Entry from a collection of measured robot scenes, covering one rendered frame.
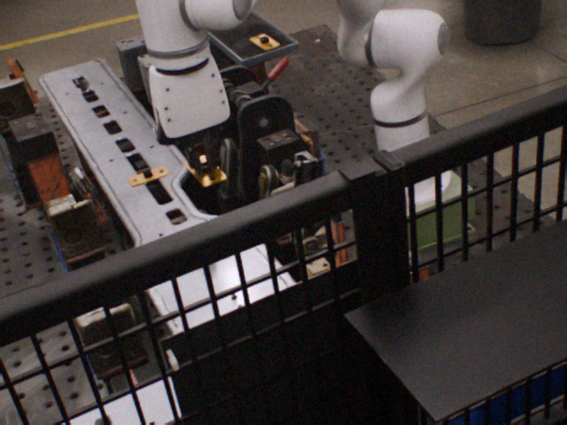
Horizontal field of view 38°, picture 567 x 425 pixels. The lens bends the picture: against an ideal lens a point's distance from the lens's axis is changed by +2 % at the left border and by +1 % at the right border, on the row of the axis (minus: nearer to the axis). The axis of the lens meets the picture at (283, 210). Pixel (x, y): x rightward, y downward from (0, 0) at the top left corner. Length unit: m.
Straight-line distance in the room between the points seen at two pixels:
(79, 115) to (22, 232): 0.38
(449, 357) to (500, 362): 0.04
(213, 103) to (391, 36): 0.63
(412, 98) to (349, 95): 0.84
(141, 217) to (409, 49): 0.63
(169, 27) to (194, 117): 0.14
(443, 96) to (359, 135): 1.73
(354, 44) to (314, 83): 0.99
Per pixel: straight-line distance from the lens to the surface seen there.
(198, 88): 1.16
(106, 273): 0.57
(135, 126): 1.98
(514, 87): 4.14
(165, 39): 1.11
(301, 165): 1.30
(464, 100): 4.03
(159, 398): 1.25
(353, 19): 1.65
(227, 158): 1.62
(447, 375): 0.62
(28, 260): 2.16
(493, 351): 0.64
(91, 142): 1.95
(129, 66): 2.27
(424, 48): 1.71
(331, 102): 2.58
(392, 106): 1.79
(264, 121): 1.58
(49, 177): 2.04
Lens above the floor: 1.88
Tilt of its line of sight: 34 degrees down
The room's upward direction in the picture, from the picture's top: 9 degrees counter-clockwise
